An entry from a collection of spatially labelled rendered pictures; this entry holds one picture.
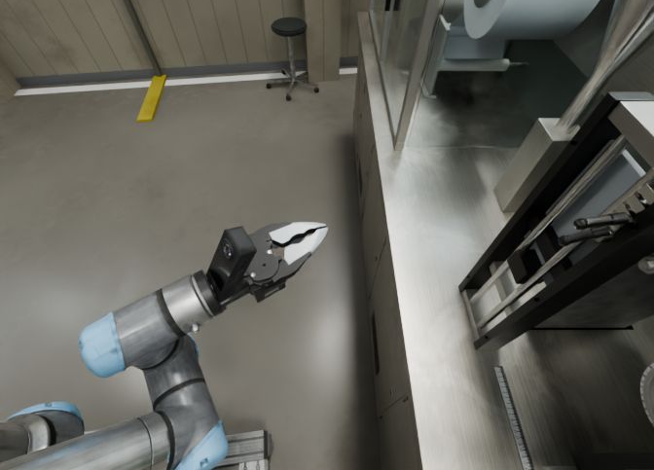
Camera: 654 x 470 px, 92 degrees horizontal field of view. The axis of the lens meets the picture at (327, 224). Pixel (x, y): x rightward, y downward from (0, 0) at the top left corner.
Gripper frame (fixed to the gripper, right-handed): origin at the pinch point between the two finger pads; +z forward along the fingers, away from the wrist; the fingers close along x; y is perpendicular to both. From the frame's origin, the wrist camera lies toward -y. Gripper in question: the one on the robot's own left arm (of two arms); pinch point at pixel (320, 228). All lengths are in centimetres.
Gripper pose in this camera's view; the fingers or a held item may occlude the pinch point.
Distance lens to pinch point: 50.9
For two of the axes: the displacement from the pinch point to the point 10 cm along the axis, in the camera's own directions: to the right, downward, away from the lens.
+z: 8.4, -4.4, 3.2
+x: 5.4, 7.5, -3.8
